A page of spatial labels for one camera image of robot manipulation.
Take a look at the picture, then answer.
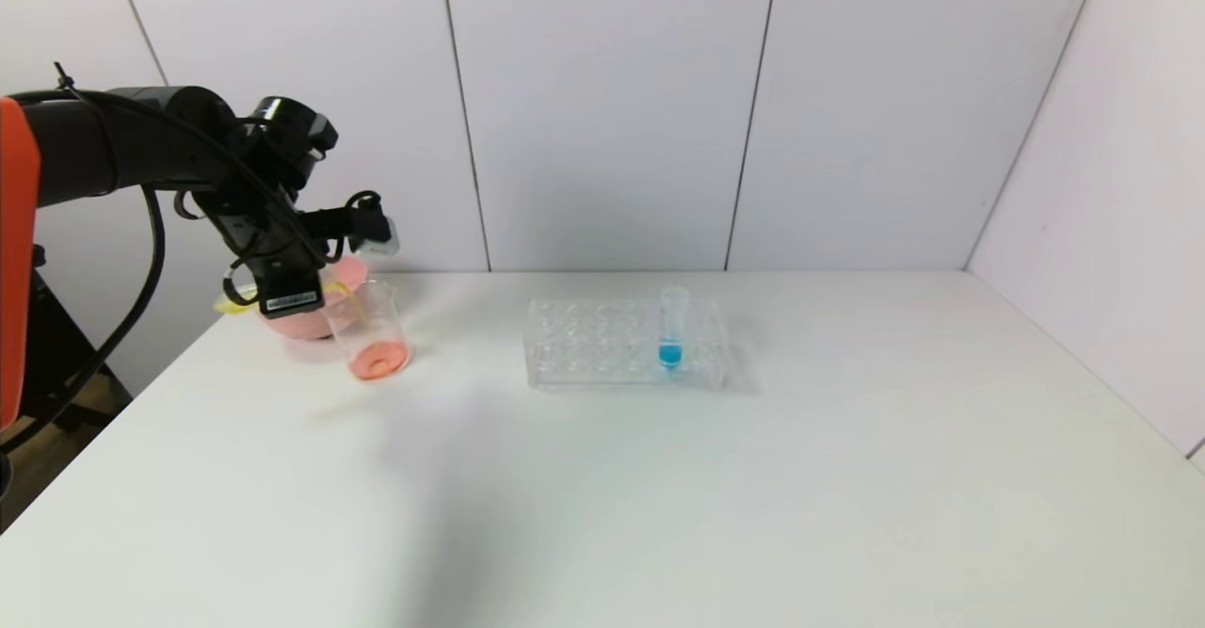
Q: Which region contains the clear glass beaker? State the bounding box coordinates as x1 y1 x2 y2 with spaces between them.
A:
321 280 413 382

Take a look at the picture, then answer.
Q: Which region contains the test tube with blue pigment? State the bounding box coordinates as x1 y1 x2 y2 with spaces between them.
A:
658 286 688 373

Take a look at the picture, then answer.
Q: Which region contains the clear acrylic test tube rack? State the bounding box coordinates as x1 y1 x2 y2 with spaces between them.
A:
524 297 731 390

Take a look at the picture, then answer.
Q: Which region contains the pink bowl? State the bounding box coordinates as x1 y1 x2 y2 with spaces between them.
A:
256 254 371 341

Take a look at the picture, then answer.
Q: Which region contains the test tube with yellow pigment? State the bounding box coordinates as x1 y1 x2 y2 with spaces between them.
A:
214 280 364 320

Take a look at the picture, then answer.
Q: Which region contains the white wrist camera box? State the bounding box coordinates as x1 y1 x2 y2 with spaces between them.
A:
352 216 402 258

